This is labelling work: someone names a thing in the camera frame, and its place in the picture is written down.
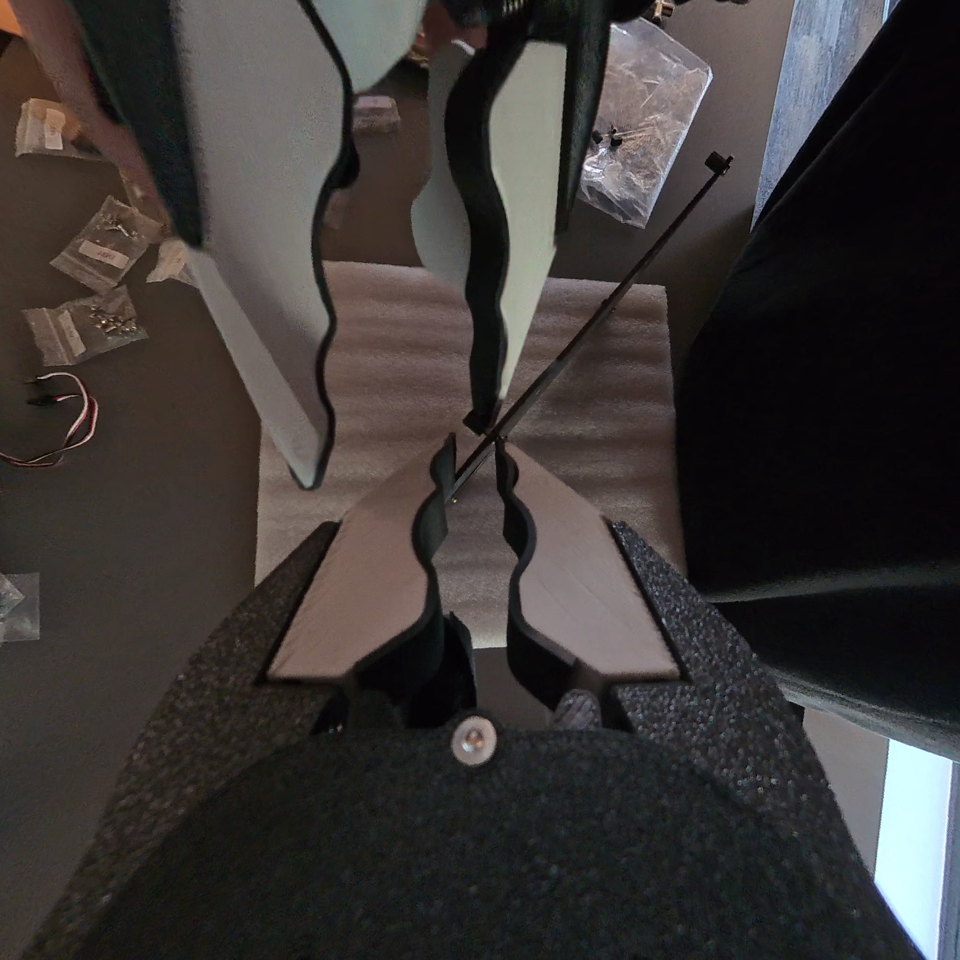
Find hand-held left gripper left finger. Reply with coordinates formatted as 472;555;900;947
264;432;480;727

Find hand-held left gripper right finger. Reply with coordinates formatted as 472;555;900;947
492;439;682;712

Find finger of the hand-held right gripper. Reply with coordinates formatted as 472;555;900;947
178;0;429;492
409;37;571;438

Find black metal chassis plate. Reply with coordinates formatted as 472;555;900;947
446;152;736;505

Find large clear plastic bag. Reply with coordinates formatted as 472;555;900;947
576;21;714;228

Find person's right hand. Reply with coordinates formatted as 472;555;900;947
22;0;177;235

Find white foam sheet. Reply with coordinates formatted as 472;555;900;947
255;258;689;651

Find scattered small screw bags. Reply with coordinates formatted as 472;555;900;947
0;93;400;645

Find red white servo cable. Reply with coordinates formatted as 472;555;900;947
0;371;102;468

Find window with grey frame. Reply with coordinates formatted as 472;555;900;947
873;738;960;960

